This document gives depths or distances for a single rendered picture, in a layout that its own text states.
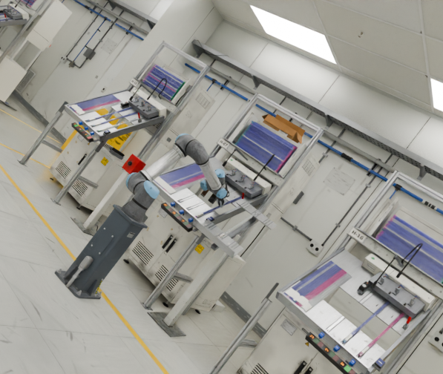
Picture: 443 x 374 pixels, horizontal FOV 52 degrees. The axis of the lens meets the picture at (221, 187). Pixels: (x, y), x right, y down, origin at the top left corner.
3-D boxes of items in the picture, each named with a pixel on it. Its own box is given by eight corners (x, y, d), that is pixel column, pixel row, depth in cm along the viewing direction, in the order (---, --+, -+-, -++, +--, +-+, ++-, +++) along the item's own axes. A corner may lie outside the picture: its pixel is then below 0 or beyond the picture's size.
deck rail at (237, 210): (200, 231, 331) (202, 225, 328) (199, 230, 332) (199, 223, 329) (266, 200, 374) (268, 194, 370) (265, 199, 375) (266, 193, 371)
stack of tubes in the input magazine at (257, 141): (276, 172, 367) (296, 145, 367) (234, 143, 396) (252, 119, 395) (281, 177, 378) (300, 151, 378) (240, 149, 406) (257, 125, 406)
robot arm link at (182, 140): (130, 190, 279) (197, 136, 290) (120, 179, 289) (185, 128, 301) (139, 202, 287) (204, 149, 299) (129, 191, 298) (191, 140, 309)
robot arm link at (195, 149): (206, 142, 283) (231, 193, 317) (197, 136, 291) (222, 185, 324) (192, 153, 280) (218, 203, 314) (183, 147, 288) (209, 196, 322)
